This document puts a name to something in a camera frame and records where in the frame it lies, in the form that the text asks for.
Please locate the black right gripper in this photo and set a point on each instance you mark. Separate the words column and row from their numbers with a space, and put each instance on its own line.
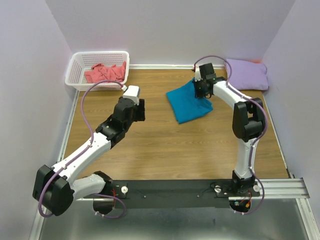
column 197, row 94

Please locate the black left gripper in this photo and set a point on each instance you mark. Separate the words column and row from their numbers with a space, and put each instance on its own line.
column 141, row 113

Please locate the blue t shirt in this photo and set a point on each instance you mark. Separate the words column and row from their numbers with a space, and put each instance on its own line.
column 186, row 107

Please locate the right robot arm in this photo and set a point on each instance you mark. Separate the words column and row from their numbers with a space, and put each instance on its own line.
column 248, row 121

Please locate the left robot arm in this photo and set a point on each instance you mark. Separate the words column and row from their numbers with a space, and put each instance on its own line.
column 57, row 187

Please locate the folded purple t shirt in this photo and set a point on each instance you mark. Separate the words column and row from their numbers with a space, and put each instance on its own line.
column 246, row 75

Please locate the red t shirt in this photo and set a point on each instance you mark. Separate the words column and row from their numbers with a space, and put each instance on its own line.
column 100, row 72

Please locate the white plastic laundry basket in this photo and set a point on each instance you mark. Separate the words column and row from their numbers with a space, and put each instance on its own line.
column 83, row 61

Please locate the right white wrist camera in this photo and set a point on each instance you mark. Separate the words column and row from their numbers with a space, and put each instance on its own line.
column 197, row 74

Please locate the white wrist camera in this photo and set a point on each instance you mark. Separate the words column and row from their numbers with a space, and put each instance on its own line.
column 197, row 74
column 132, row 92

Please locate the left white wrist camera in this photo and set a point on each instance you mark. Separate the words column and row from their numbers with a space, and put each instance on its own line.
column 132, row 92

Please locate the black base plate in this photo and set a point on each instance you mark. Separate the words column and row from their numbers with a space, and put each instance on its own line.
column 104, row 206

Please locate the aluminium front rail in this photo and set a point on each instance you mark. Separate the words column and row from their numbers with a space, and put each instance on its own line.
column 286, row 188

